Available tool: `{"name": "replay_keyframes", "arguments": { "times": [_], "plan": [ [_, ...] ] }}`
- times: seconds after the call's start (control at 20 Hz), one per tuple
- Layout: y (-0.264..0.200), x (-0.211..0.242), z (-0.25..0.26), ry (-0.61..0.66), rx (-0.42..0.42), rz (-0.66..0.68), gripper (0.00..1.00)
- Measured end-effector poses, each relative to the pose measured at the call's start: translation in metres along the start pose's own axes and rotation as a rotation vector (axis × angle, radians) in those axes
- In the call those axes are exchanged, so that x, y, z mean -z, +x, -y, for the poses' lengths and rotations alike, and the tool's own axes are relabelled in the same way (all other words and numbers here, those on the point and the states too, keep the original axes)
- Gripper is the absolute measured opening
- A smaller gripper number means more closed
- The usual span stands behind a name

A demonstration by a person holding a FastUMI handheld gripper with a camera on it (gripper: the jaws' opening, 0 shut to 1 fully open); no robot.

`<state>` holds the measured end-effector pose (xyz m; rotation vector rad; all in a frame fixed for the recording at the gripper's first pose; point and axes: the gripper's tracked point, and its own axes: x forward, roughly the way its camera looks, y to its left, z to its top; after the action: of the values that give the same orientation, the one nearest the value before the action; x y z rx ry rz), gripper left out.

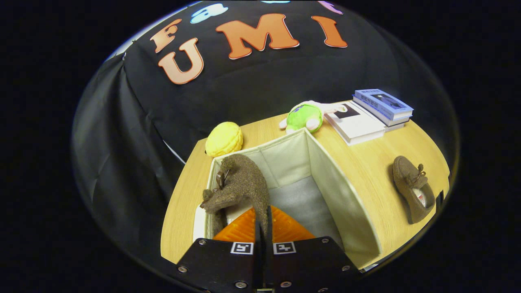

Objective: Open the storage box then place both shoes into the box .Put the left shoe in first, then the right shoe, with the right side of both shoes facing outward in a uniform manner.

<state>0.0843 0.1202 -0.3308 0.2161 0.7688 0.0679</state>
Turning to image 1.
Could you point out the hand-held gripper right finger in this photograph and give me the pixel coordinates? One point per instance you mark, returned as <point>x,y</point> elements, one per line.
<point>301,264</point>

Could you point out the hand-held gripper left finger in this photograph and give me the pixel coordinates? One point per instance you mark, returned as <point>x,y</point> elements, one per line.
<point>224,264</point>

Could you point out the beige fabric storage box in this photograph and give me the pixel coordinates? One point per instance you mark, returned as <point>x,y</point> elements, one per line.
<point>338,195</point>

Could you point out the brown fuzzy shoe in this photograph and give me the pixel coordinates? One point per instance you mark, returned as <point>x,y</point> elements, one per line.
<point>411,187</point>
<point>244,183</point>

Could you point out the yellow plush ball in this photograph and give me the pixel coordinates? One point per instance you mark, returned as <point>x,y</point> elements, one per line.
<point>224,139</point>

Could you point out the green plush toy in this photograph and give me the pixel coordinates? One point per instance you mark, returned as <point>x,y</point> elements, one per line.
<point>303,116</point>

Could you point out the white book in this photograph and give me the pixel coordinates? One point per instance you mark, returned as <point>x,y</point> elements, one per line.
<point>358,124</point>

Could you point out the blue book with portrait cover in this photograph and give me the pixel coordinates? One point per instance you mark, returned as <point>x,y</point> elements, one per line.
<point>382,99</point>

